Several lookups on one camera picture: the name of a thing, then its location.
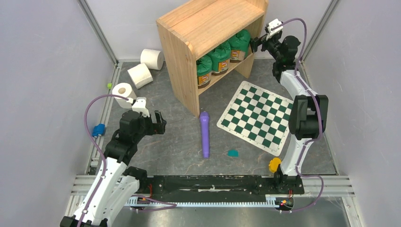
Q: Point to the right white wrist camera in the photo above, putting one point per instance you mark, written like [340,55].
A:
[273,28]

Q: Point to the green white chessboard mat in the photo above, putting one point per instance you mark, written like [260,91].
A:
[258,116]

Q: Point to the purple toy microphone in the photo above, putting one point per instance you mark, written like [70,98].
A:
[204,125]

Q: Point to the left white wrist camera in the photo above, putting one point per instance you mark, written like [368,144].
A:
[139,105]

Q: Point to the yellow toy piece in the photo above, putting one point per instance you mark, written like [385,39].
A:
[274,164]

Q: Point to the teal small block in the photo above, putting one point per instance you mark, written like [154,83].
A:
[233,153]

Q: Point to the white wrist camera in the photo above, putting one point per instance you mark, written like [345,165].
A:
[139,105]
[273,28]

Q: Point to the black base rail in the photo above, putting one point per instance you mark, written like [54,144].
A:
[218,188]

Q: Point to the wooden shelf unit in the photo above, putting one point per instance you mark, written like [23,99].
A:
[193,29]

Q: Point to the white toilet roll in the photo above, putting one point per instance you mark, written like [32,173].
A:
[140,75]
[153,59]
[124,90]

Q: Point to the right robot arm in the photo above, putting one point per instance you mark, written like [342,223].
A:
[308,116]

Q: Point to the white toilet roll back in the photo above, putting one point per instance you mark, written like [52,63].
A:
[153,59]

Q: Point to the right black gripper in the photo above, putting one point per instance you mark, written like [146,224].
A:
[261,42]

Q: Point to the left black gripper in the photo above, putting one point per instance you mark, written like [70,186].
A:
[158,128]

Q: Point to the blue toy car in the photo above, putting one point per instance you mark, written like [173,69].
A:
[98,130]

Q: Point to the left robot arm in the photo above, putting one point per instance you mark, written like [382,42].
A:
[116,181]

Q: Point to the white toilet roll front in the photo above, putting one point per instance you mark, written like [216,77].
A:
[124,90]

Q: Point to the green roll orange label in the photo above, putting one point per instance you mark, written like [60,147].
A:
[220,57]

